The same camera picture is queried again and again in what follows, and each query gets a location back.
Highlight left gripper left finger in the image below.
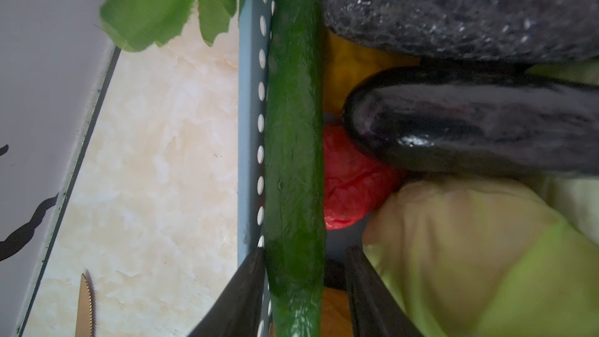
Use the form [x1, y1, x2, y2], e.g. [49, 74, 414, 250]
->
[190, 247, 265, 337]

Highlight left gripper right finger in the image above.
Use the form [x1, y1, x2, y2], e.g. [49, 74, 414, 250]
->
[345, 246, 422, 337]

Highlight green cucumber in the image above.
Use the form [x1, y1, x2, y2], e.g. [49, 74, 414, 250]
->
[264, 0, 326, 336]

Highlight green cabbage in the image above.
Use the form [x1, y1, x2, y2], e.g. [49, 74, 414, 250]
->
[362, 176, 598, 336]

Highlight wooden serrated knife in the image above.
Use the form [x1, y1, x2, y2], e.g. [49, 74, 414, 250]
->
[74, 271, 96, 337]

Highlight dark purple eggplant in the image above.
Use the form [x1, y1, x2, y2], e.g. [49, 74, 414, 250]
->
[342, 67, 598, 176]

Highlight blue plastic vegetable basket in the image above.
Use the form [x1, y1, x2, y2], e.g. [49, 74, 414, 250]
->
[236, 0, 371, 337]

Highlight dark avocado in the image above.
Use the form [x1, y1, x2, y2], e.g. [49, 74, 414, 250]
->
[323, 0, 598, 63]

